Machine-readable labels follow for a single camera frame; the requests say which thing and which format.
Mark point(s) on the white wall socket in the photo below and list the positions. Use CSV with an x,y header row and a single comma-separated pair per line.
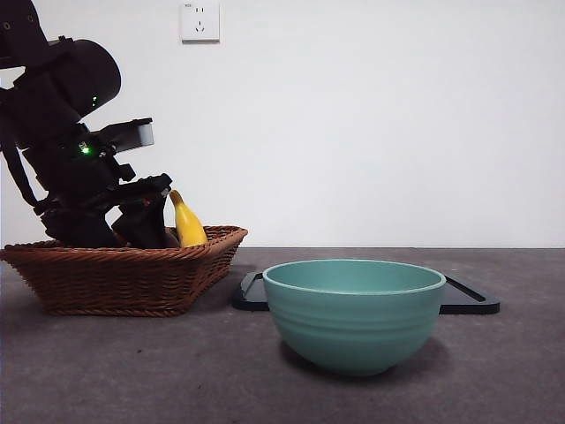
x,y
201,22

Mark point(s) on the black rectangular tray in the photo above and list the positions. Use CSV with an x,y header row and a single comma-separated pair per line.
x,y
468,302

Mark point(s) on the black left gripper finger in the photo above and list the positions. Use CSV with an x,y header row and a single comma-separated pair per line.
x,y
79,229
143,225

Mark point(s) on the brown wicker basket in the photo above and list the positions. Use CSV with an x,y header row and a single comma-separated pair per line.
x,y
119,282

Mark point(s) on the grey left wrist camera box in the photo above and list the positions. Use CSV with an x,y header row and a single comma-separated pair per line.
x,y
132,134

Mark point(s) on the teal ribbed bowl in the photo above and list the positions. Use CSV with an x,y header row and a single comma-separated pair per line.
x,y
353,327

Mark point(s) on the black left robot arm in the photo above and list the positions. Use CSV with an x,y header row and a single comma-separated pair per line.
x,y
53,88

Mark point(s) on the yellow banana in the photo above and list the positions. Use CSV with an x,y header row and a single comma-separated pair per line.
x,y
190,225

